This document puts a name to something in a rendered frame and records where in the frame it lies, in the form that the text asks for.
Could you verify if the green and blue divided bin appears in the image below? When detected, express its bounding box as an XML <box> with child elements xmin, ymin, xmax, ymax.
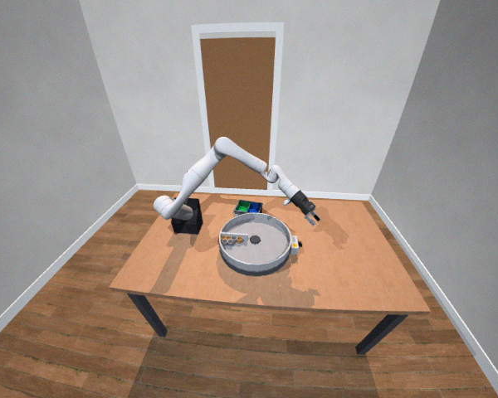
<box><xmin>233</xmin><ymin>199</ymin><xmax>263</xmax><ymax>216</ymax></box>

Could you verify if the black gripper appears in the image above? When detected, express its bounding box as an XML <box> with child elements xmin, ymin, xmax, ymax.
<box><xmin>283</xmin><ymin>184</ymin><xmax>320</xmax><ymax>226</ymax></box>

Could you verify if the grey round turntable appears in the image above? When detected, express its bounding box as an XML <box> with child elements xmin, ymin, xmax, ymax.
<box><xmin>219</xmin><ymin>213</ymin><xmax>302</xmax><ymax>276</ymax></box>

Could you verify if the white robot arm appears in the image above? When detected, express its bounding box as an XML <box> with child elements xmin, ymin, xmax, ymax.
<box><xmin>154</xmin><ymin>137</ymin><xmax>293</xmax><ymax>220</ymax></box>

